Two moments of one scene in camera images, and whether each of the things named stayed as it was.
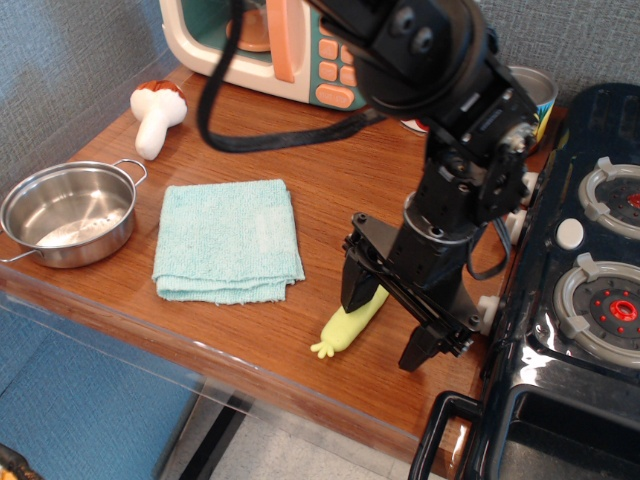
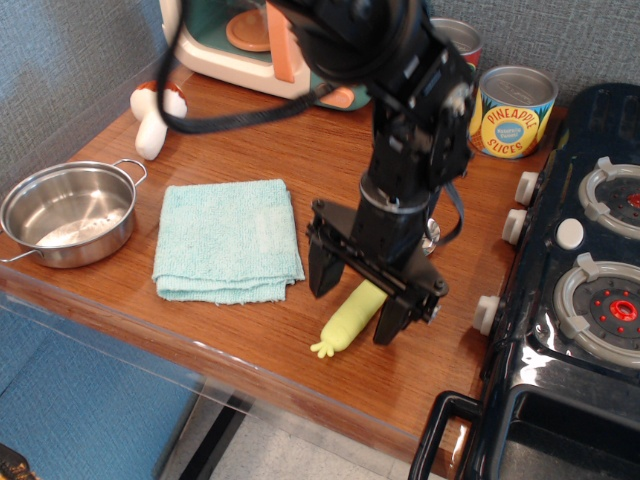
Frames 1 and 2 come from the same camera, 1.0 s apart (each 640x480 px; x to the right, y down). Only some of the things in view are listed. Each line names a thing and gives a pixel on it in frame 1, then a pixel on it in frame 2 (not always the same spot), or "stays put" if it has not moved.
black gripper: (421, 265) -> (381, 244)
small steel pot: (72, 215) stays put
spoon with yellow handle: (343, 325) stays put
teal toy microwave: (281, 48) stays put
